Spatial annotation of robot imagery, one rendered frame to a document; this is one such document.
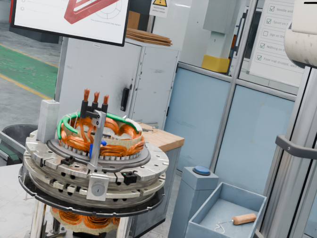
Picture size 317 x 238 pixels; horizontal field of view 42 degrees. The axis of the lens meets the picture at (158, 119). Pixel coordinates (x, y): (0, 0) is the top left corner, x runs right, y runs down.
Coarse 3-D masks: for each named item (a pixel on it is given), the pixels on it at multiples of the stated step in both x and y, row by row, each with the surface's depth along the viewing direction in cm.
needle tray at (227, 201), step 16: (224, 192) 95; (240, 192) 94; (208, 208) 86; (224, 208) 91; (240, 208) 93; (256, 208) 93; (192, 224) 73; (208, 224) 82; (224, 224) 84; (240, 224) 85; (256, 224) 80
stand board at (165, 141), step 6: (144, 126) 130; (150, 126) 131; (144, 132) 123; (150, 132) 124; (156, 132) 125; (162, 132) 127; (144, 138) 117; (150, 138) 118; (156, 138) 119; (162, 138) 120; (168, 138) 122; (174, 138) 123; (180, 138) 124; (156, 144) 113; (162, 144) 114; (168, 144) 117; (174, 144) 120; (180, 144) 124; (162, 150) 115; (168, 150) 118
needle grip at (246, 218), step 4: (236, 216) 85; (240, 216) 85; (244, 216) 86; (248, 216) 86; (252, 216) 87; (236, 220) 84; (240, 220) 84; (244, 220) 85; (248, 220) 86; (252, 220) 87; (236, 224) 84
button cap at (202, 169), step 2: (196, 166) 109; (198, 166) 109; (200, 166) 109; (202, 166) 110; (194, 168) 109; (196, 168) 108; (198, 168) 108; (200, 168) 108; (202, 168) 108; (204, 168) 109; (206, 168) 109; (196, 170) 107; (198, 170) 107; (200, 170) 107; (202, 170) 107; (204, 170) 107; (206, 170) 107; (208, 170) 108; (200, 172) 107; (202, 172) 107; (204, 172) 107; (206, 172) 107; (208, 172) 108
